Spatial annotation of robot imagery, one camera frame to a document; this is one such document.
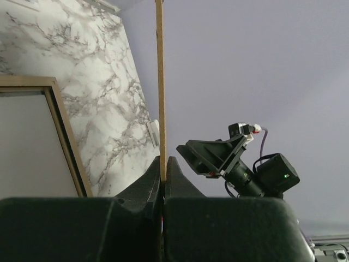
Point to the brown backing board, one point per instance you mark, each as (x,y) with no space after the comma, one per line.
(161,87)

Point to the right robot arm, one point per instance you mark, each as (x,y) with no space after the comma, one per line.
(270,176)

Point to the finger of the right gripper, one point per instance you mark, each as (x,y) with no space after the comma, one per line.
(212,158)

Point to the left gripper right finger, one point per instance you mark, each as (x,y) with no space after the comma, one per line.
(199,228)

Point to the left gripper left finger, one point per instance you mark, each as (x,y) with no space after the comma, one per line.
(125,227)

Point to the aluminium rail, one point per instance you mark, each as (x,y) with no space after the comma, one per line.
(330,248)

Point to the wooden picture frame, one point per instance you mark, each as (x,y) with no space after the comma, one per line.
(48,86)

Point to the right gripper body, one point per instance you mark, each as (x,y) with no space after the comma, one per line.
(235,172)

